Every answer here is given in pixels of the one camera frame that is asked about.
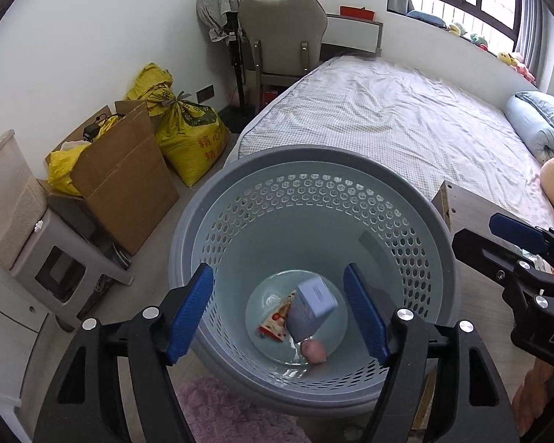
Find black charger cable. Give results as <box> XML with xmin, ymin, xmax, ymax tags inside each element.
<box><xmin>83</xmin><ymin>113</ymin><xmax>121</xmax><ymax>141</ymax></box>

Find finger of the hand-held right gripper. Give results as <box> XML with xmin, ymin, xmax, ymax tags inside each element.
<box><xmin>488</xmin><ymin>213</ymin><xmax>554</xmax><ymax>278</ymax></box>
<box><xmin>451</xmin><ymin>228</ymin><xmax>554</xmax><ymax>319</ymax></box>

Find light blue pillow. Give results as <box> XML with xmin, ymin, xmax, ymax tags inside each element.
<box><xmin>503</xmin><ymin>90</ymin><xmax>554</xmax><ymax>167</ymax></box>

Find small yellow woven sack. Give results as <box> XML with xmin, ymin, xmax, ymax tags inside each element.
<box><xmin>126</xmin><ymin>63</ymin><xmax>174</xmax><ymax>116</ymax></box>

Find white cabinet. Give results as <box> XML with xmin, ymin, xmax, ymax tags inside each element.
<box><xmin>0</xmin><ymin>258</ymin><xmax>51</xmax><ymax>379</ymax></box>

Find white grey desk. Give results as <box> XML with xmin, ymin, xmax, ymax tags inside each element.
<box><xmin>321</xmin><ymin>13</ymin><xmax>384</xmax><ymax>58</ymax></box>

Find grey perforated plastic waste basket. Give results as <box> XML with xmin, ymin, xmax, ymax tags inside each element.
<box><xmin>168</xmin><ymin>146</ymin><xmax>462</xmax><ymax>418</ymax></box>

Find grey plastic stool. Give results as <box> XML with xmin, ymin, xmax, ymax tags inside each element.
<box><xmin>10</xmin><ymin>205</ymin><xmax>134</xmax><ymax>328</ymax></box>

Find blue cushion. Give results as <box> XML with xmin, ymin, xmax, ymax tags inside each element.
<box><xmin>406</xmin><ymin>9</ymin><xmax>446</xmax><ymax>27</ymax></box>

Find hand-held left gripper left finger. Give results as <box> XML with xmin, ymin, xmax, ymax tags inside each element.
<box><xmin>32</xmin><ymin>263</ymin><xmax>214</xmax><ymax>443</ymax></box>

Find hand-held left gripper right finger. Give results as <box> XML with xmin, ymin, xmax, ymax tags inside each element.
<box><xmin>344</xmin><ymin>263</ymin><xmax>520</xmax><ymax>443</ymax></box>

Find light blue carton box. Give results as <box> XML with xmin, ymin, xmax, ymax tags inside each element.
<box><xmin>288</xmin><ymin>278</ymin><xmax>339</xmax><ymax>344</ymax></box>

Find person's right hand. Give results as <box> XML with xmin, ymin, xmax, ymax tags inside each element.
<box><xmin>512</xmin><ymin>357</ymin><xmax>554</xmax><ymax>432</ymax></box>

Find pink crumpled wrapper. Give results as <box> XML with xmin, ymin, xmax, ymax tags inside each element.
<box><xmin>301</xmin><ymin>339</ymin><xmax>328</xmax><ymax>363</ymax></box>

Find large yellow woven sack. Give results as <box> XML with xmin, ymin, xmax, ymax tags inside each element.
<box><xmin>156</xmin><ymin>92</ymin><xmax>229</xmax><ymax>188</ymax></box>

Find brown cardboard box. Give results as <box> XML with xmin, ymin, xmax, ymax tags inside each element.
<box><xmin>46</xmin><ymin>100</ymin><xmax>180</xmax><ymax>255</ymax></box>

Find pink plush toy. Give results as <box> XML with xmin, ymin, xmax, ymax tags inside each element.
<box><xmin>512</xmin><ymin>62</ymin><xmax>536</xmax><ymax>85</ymax></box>

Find long grey curtain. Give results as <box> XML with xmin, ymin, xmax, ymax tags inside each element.
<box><xmin>514</xmin><ymin>0</ymin><xmax>552</xmax><ymax>86</ymax></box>

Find bed with checked sheet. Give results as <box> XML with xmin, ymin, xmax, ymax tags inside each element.
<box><xmin>224</xmin><ymin>54</ymin><xmax>554</xmax><ymax>259</ymax></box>

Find red snack wrapper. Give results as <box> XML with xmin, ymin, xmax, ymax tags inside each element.
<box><xmin>257</xmin><ymin>290</ymin><xmax>298</xmax><ymax>343</ymax></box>

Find yellow plastic bag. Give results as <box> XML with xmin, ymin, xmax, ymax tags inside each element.
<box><xmin>48</xmin><ymin>141</ymin><xmax>93</xmax><ymax>197</ymax></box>

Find beige upholstered chair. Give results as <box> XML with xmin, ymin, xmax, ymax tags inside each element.
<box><xmin>237</xmin><ymin>0</ymin><xmax>328</xmax><ymax>102</ymax></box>

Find pink fluffy rug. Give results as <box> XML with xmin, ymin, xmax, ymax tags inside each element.
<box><xmin>173</xmin><ymin>376</ymin><xmax>312</xmax><ymax>443</ymax></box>

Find red box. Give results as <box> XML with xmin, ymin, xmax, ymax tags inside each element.
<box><xmin>340</xmin><ymin>4</ymin><xmax>376</xmax><ymax>20</ymax></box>

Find grey cloth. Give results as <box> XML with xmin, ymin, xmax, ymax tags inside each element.
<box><xmin>196</xmin><ymin>0</ymin><xmax>269</xmax><ymax>41</ymax></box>

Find black fan stand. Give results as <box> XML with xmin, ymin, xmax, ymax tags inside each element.
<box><xmin>219</xmin><ymin>11</ymin><xmax>257</xmax><ymax>123</ymax></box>

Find white red paper wrapper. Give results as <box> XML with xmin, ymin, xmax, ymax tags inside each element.
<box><xmin>521</xmin><ymin>247</ymin><xmax>554</xmax><ymax>278</ymax></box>

